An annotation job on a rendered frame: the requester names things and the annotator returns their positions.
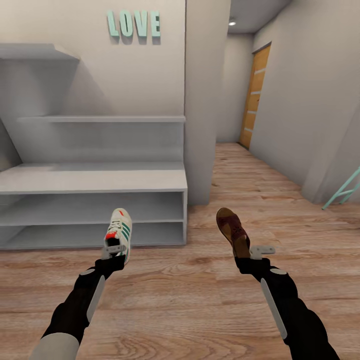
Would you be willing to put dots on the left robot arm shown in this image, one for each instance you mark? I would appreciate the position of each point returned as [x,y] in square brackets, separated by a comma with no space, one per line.
[63,337]

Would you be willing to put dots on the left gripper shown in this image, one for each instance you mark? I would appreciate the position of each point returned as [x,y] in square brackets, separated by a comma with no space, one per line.
[116,263]

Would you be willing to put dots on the sandal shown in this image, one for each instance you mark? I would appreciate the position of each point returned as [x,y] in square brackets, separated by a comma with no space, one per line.
[230,226]

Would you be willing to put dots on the door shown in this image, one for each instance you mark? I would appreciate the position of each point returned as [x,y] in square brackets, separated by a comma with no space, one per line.
[257,75]

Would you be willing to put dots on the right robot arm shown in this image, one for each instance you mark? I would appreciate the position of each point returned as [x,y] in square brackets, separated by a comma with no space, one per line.
[301,328]

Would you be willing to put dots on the gym shoe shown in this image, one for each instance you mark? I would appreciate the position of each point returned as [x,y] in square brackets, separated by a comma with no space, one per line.
[119,232]

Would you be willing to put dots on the decorative sign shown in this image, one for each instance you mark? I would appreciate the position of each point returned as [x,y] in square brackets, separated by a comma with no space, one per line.
[126,23]

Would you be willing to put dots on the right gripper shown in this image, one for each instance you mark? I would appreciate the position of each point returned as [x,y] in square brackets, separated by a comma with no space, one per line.
[247,266]

